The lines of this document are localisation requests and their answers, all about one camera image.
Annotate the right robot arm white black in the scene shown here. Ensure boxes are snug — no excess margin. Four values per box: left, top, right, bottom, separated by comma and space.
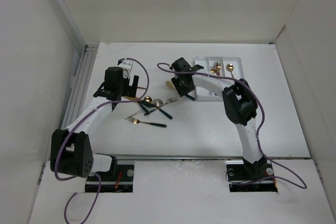
170, 58, 267, 179

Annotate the purple cable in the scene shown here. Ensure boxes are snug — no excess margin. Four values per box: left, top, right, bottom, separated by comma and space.
54, 58, 150, 222
156, 62, 307, 190

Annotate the gold spoon green handle pile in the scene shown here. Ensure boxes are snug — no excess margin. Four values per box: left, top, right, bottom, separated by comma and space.
140, 100, 154, 115

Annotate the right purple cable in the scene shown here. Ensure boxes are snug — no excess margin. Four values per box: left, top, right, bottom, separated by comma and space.
156, 62, 307, 190

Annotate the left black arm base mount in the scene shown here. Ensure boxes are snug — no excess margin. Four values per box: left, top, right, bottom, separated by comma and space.
85, 154, 134, 193

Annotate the aluminium rail frame left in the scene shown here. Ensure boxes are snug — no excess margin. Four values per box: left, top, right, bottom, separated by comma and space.
54, 44, 98, 131

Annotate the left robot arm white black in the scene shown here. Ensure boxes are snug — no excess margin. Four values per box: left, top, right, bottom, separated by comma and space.
50, 60, 139, 180

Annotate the silver fork green handle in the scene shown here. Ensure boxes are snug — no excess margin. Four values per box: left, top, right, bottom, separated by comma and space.
143, 97, 179, 116

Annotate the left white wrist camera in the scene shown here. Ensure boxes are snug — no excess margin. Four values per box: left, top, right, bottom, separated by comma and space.
118, 59, 133, 79

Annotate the dark brown wooden fork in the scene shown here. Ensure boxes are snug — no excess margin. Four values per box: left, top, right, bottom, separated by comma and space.
210, 65, 217, 74

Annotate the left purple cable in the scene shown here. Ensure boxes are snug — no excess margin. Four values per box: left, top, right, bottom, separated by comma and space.
54, 58, 150, 222

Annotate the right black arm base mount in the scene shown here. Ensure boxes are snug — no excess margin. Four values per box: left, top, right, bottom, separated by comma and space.
225, 160, 278, 193

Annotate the white three-compartment tray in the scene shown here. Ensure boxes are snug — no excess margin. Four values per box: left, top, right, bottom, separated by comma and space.
193, 57, 245, 102

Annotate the silver spoon long handle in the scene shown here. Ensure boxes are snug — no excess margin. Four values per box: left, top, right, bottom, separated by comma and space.
127, 97, 163, 119

